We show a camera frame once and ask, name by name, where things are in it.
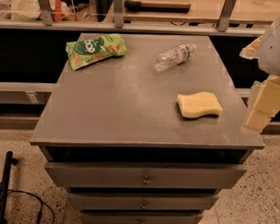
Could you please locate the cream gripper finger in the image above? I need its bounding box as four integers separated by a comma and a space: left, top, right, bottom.
245, 110, 272, 132

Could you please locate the clear plastic water bottle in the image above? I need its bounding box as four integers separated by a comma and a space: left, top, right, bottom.
153, 43, 196, 71

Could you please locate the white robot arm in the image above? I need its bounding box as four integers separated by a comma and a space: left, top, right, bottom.
244, 16, 280, 132

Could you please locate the green rice chip bag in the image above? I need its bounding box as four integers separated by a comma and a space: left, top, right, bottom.
65, 33, 127, 71

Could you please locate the yellow sponge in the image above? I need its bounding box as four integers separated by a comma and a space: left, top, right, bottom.
177, 92, 223, 119

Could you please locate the grey drawer cabinet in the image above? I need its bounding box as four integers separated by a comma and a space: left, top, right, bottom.
31, 34, 263, 214

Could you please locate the middle grey drawer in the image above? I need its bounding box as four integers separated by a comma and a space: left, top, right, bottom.
68, 193, 218, 211

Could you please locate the grey drawer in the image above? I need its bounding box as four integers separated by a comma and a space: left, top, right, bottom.
68, 193, 218, 211
81, 211, 203, 224
45, 162, 246, 190

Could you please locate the bottom grey drawer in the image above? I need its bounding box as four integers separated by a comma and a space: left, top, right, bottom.
81, 211, 203, 224

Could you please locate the top grey drawer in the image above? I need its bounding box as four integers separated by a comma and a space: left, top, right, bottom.
45, 162, 246, 190

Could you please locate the black stand pole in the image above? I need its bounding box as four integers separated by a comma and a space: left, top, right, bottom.
0, 151, 18, 224

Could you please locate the black floor cable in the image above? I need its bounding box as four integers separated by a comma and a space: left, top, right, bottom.
0, 188, 57, 224

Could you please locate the metal railing frame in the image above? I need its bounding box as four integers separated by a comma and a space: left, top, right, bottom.
0, 0, 280, 37

